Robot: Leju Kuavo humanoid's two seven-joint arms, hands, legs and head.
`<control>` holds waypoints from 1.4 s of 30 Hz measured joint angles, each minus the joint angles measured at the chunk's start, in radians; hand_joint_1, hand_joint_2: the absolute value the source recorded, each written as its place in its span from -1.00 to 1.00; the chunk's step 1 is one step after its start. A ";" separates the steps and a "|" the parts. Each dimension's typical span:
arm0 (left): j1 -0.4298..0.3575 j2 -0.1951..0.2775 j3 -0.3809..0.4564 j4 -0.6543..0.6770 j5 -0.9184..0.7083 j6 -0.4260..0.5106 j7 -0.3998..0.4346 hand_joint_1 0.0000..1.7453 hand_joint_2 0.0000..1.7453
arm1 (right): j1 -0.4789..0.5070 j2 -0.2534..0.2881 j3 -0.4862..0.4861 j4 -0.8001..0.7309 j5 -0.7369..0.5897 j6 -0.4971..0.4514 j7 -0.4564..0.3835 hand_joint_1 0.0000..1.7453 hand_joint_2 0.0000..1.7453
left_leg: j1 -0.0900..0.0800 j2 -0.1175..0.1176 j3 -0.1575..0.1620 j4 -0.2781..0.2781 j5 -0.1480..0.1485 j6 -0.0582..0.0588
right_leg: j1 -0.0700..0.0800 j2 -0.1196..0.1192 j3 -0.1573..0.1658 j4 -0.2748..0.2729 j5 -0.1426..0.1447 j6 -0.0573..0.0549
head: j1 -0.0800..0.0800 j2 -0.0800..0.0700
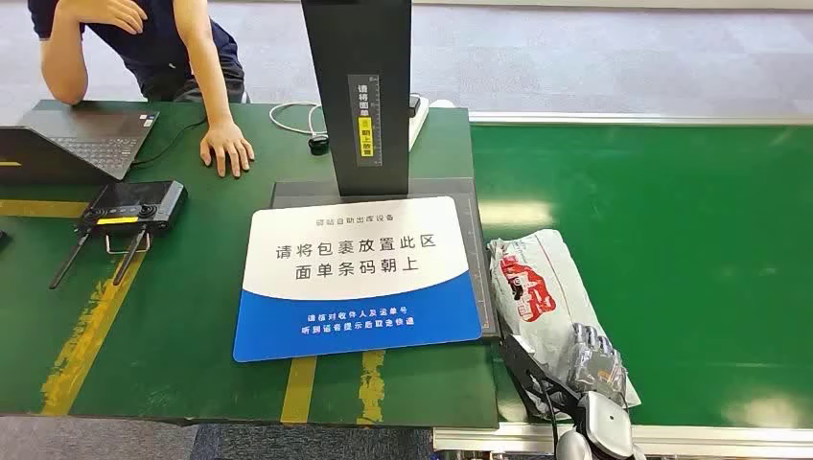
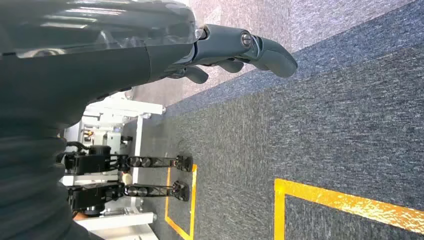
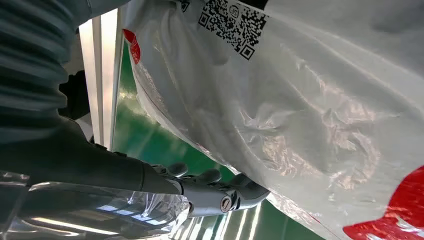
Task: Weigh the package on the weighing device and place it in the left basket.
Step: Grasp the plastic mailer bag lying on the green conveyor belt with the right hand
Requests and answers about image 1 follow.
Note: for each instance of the person's left hand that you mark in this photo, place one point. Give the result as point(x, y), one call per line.
point(225, 147)

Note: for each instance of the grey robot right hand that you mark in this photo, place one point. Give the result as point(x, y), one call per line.
point(606, 419)

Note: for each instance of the person's right hand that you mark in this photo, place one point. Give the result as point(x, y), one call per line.
point(117, 13)

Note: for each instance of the grey package with red print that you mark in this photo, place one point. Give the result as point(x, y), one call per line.
point(540, 279)

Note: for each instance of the person's left forearm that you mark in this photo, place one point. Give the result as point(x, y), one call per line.
point(203, 63)

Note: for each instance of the person's right forearm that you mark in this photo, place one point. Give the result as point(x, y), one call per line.
point(63, 57)

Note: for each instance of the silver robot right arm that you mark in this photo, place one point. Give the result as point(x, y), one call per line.
point(571, 446)

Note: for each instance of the person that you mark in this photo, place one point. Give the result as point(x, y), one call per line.
point(159, 44)

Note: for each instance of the black round plug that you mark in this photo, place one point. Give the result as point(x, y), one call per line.
point(318, 145)

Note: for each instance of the black remote controller with antennas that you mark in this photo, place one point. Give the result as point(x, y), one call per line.
point(130, 206)

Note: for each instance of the black laptop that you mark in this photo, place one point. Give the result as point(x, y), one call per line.
point(82, 143)

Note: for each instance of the black scanner column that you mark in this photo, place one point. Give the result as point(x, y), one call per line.
point(365, 51)

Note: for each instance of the green conveyor belt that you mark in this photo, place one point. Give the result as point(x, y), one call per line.
point(686, 254)

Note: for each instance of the blue and white instruction mat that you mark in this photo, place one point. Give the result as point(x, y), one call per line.
point(355, 279)

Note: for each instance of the black power adapter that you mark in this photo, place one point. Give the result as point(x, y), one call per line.
point(414, 106)

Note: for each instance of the white power strip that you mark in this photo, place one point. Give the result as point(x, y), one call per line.
point(419, 127)

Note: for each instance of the silver conveyor frame rail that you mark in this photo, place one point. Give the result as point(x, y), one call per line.
point(724, 439)
point(635, 119)

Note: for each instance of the black scale base plate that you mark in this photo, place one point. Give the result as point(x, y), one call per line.
point(473, 254)

